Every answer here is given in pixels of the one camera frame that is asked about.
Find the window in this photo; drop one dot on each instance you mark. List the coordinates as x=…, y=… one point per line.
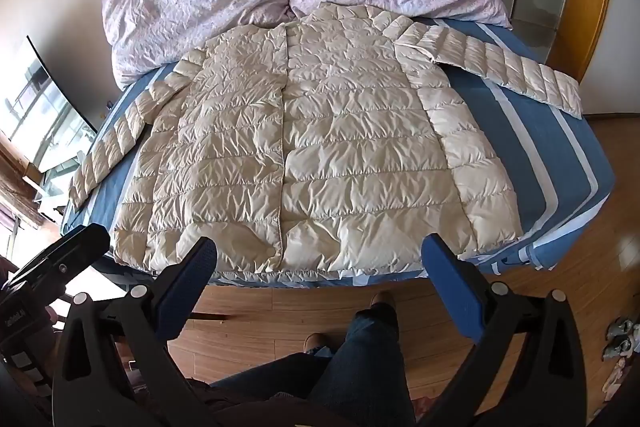
x=40, y=117

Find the brown shoe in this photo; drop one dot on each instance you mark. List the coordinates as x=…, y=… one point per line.
x=383, y=298
x=315, y=342

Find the cream quilted down jacket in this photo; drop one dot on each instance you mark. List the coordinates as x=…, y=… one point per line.
x=320, y=137

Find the blue striped bed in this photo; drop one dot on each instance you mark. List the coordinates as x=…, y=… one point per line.
x=540, y=157

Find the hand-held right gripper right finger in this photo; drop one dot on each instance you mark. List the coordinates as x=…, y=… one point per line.
x=450, y=289

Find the person's leg in jeans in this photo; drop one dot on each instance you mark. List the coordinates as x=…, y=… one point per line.
x=270, y=382
x=365, y=357

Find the grey slipper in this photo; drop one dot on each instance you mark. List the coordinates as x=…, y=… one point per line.
x=616, y=349
x=621, y=328

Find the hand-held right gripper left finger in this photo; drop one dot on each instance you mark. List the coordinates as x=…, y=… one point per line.
x=186, y=289

